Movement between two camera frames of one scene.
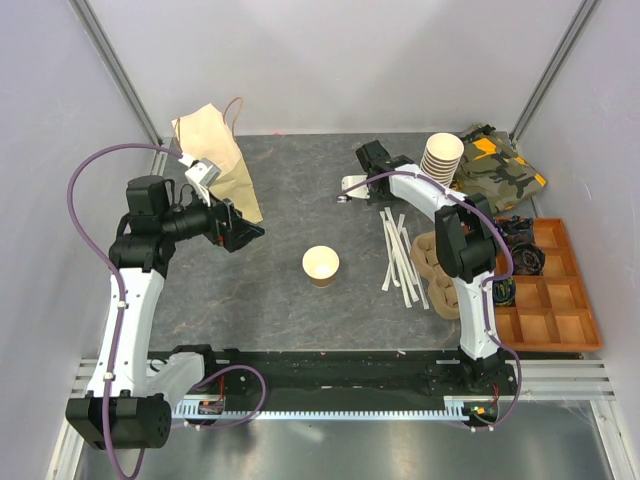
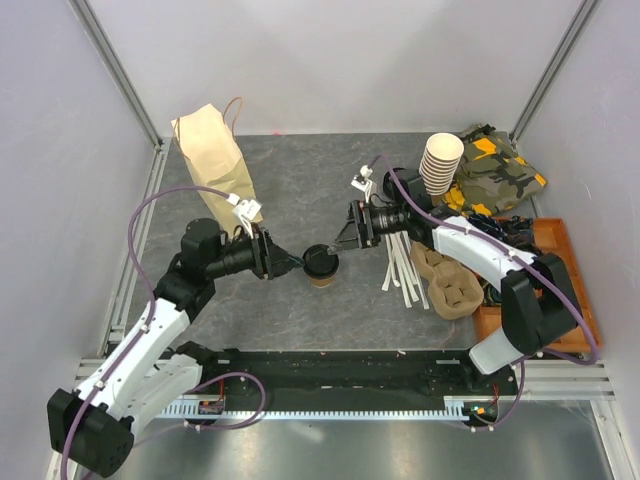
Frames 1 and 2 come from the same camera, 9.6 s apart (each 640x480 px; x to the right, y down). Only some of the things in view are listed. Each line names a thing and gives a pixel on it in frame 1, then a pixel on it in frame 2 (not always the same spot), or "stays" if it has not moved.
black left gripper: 236,232 -> 270,260
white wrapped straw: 415,269 stays
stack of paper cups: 441,156 stays
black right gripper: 375,199 -> 358,230
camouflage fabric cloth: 491,169 stays
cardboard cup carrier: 443,288 stays
